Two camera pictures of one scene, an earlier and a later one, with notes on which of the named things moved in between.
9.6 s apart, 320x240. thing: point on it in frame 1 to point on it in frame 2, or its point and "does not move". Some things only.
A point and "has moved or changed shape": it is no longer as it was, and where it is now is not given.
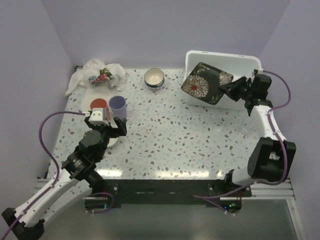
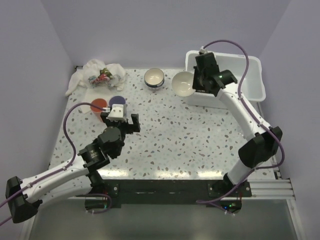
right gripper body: x=247 y=92 to x=198 y=84
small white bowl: x=112 y=141 has moved or changed shape
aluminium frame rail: x=283 y=190 does not move
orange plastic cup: x=99 y=103 does not move
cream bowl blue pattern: x=154 y=78 does not move
